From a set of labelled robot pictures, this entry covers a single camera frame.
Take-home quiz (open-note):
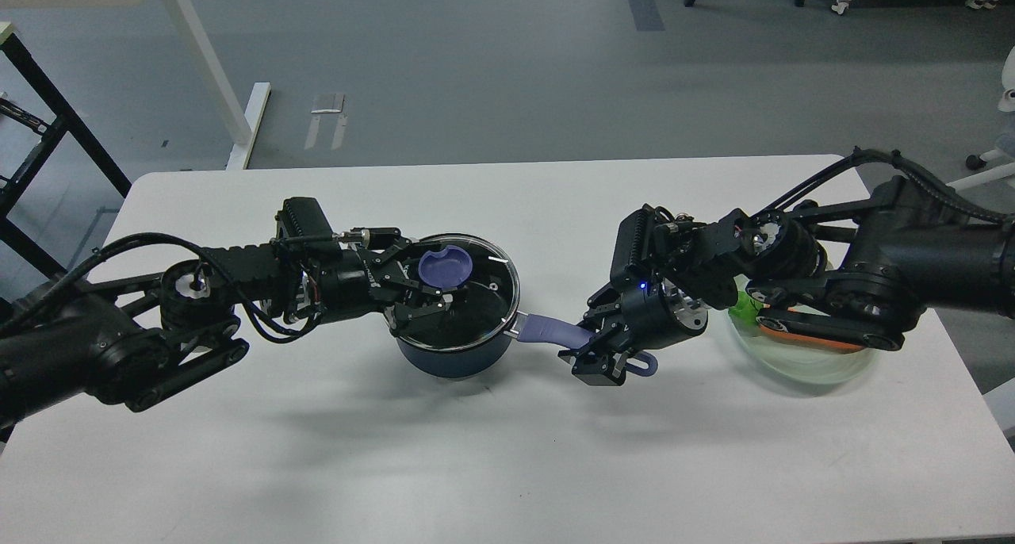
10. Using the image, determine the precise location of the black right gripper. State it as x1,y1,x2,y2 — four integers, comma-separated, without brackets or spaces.
557,284,708,386

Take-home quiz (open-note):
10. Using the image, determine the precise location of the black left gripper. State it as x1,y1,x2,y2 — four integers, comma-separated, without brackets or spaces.
307,227,454,333

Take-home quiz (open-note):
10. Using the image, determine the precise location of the glass pot lid purple knob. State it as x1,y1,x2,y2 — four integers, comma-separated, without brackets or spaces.
386,233,522,349

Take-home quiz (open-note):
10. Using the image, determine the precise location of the blue pot purple handle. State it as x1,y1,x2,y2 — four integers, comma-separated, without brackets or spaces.
394,308,660,381

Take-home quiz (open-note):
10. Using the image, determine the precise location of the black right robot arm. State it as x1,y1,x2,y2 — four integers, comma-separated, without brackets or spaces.
559,149,1013,385

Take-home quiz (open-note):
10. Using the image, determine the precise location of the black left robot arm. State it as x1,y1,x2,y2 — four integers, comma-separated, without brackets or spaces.
1,197,452,432

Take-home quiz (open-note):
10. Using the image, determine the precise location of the green vegetable toy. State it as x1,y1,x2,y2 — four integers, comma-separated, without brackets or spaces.
726,289,766,327

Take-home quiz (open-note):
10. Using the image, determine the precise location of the clear glass bowl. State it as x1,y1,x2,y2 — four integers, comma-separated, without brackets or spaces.
726,278,878,386

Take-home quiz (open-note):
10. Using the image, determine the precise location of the orange carrot toy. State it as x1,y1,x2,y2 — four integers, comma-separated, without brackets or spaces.
755,316,867,356

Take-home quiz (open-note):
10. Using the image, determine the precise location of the black metal rack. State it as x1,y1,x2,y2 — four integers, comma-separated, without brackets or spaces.
1,21,132,277

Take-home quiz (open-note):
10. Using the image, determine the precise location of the white office chair base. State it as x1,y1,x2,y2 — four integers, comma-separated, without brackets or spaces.
948,46,1015,192

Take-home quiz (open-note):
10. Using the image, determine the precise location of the white desk frame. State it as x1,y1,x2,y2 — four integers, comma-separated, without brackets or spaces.
0,0,272,171

